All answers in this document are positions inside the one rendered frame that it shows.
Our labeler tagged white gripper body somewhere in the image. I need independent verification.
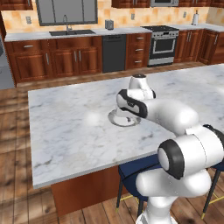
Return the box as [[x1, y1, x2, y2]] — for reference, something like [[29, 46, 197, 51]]
[[115, 107, 133, 119]]

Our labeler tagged grey toaster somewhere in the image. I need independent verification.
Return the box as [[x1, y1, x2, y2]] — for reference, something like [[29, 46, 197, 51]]
[[104, 19, 115, 31]]

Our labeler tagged blue stool with black legs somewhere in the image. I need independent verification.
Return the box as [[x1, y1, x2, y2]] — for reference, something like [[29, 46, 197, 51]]
[[115, 153, 165, 218], [200, 163, 224, 221]]

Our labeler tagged wooden drawer stack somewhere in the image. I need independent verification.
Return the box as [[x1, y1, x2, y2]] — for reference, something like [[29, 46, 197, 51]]
[[125, 31, 152, 71]]

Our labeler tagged grey framed window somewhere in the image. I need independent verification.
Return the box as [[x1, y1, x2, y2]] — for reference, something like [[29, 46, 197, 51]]
[[35, 0, 99, 27]]

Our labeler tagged wooden wall cupboard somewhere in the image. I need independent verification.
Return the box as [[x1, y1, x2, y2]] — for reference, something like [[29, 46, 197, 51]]
[[111, 0, 151, 9], [0, 0, 34, 11], [178, 0, 224, 9]]

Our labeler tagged metal tap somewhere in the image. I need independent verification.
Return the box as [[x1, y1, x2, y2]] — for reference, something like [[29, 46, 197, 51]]
[[62, 14, 73, 33]]

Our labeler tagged black dishwasher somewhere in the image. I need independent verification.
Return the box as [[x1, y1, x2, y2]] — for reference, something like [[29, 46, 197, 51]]
[[101, 34, 128, 74]]

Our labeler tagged dark sink basin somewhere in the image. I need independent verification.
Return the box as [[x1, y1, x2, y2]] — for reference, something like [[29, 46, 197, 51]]
[[48, 29, 96, 37]]

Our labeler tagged wooden kitchen island base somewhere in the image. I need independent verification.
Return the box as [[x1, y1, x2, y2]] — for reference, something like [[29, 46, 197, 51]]
[[51, 165, 130, 218]]

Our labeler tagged grey fridge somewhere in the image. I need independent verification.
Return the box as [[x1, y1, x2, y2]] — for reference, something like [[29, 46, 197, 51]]
[[0, 34, 16, 90]]

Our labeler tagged wooden corner cupboard run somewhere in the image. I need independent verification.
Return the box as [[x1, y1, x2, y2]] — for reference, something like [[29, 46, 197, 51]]
[[173, 28, 224, 66]]

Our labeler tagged steel oven with hob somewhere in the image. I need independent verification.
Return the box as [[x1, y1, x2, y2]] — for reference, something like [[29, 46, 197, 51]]
[[141, 24, 180, 68]]

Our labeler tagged wooden base cupboard run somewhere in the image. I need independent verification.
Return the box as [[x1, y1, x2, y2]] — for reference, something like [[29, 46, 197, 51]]
[[3, 36, 103, 84]]

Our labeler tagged white paper towel roll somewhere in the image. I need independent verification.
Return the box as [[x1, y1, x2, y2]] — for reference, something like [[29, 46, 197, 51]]
[[192, 10, 200, 26]]

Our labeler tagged steel microwave oven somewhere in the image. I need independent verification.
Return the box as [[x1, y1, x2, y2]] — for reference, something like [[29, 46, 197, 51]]
[[150, 0, 179, 8]]

